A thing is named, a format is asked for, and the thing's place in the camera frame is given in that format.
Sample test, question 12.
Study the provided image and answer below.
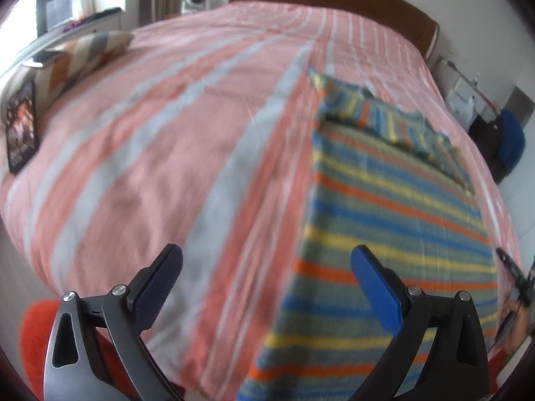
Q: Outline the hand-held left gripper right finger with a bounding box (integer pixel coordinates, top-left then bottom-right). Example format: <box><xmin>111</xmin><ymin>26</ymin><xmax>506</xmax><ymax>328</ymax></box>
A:
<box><xmin>350</xmin><ymin>245</ymin><xmax>491</xmax><ymax>401</ymax></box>

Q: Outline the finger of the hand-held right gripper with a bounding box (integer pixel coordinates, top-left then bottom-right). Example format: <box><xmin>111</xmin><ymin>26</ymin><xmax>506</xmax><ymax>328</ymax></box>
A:
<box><xmin>496</xmin><ymin>247</ymin><xmax>535</xmax><ymax>298</ymax></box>
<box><xmin>495</xmin><ymin>300</ymin><xmax>524</xmax><ymax>347</ymax></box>

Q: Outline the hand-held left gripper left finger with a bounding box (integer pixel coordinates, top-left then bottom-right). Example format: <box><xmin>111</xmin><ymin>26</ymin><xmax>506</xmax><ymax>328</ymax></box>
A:
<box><xmin>43</xmin><ymin>243</ymin><xmax>184</xmax><ymax>401</ymax></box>

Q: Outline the colourful striped knit sweater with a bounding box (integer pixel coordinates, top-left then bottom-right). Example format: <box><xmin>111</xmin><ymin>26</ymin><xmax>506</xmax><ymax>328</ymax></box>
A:
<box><xmin>236</xmin><ymin>67</ymin><xmax>503</xmax><ymax>401</ymax></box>

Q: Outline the white clothes rack rod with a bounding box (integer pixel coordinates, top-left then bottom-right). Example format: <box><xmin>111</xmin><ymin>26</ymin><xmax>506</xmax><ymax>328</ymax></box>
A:
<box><xmin>435</xmin><ymin>56</ymin><xmax>503</xmax><ymax>114</ymax></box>

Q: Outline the blue hanging garment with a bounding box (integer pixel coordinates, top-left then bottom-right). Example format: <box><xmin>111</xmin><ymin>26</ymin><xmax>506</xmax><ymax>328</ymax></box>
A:
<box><xmin>497</xmin><ymin>109</ymin><xmax>526</xmax><ymax>177</ymax></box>

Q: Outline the orange cloth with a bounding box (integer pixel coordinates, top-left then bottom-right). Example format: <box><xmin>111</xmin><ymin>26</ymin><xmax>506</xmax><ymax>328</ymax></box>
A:
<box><xmin>19</xmin><ymin>298</ymin><xmax>185</xmax><ymax>401</ymax></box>

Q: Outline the black hanging garment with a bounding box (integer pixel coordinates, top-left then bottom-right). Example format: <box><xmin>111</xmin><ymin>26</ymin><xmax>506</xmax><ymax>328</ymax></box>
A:
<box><xmin>468</xmin><ymin>115</ymin><xmax>507</xmax><ymax>185</ymax></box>

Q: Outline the pink striped bedspread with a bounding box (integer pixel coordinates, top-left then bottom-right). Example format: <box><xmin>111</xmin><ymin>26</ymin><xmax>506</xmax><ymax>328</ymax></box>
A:
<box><xmin>0</xmin><ymin>0</ymin><xmax>523</xmax><ymax>390</ymax></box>

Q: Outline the white plastic bag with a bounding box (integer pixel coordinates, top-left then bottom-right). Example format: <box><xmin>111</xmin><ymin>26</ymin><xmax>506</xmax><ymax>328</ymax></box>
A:
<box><xmin>447</xmin><ymin>79</ymin><xmax>475</xmax><ymax>118</ymax></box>

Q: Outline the black smartphone with lit screen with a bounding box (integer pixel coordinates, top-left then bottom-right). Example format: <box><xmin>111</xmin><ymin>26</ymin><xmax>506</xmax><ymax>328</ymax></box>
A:
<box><xmin>5</xmin><ymin>79</ymin><xmax>41</xmax><ymax>175</ymax></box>

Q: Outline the chevron striped pillow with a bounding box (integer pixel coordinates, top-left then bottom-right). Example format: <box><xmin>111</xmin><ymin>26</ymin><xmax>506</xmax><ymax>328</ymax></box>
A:
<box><xmin>31</xmin><ymin>30</ymin><xmax>135</xmax><ymax>106</ymax></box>

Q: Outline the small silver device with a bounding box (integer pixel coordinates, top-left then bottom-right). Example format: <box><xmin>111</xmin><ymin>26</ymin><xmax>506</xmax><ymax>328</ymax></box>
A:
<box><xmin>22</xmin><ymin>50</ymin><xmax>58</xmax><ymax>69</ymax></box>

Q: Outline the window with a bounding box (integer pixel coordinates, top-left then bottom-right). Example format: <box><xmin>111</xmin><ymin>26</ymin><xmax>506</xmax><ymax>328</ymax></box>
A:
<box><xmin>35</xmin><ymin>0</ymin><xmax>95</xmax><ymax>35</ymax></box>

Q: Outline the grey wall panel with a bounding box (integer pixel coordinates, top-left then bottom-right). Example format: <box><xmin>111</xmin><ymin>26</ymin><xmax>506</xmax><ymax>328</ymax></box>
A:
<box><xmin>507</xmin><ymin>86</ymin><xmax>535</xmax><ymax>125</ymax></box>

